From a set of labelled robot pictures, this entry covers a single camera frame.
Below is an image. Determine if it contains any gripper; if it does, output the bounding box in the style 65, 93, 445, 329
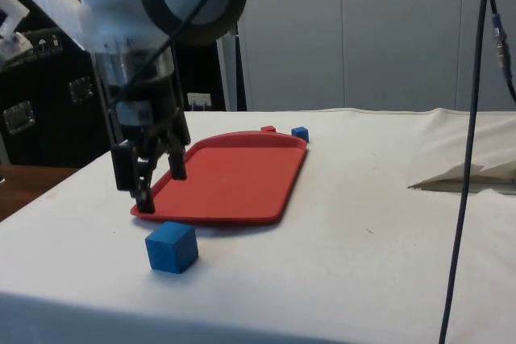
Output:
98, 72, 190, 215

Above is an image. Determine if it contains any red tray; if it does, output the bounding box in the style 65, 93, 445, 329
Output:
129, 130, 310, 228

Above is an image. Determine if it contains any large blue cube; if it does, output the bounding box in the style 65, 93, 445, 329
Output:
144, 221, 200, 274

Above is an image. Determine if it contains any small blue cube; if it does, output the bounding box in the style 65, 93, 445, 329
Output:
290, 126, 310, 144

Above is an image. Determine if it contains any black cable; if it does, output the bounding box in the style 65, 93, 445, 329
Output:
487, 0, 516, 104
114, 0, 252, 110
438, 0, 496, 344

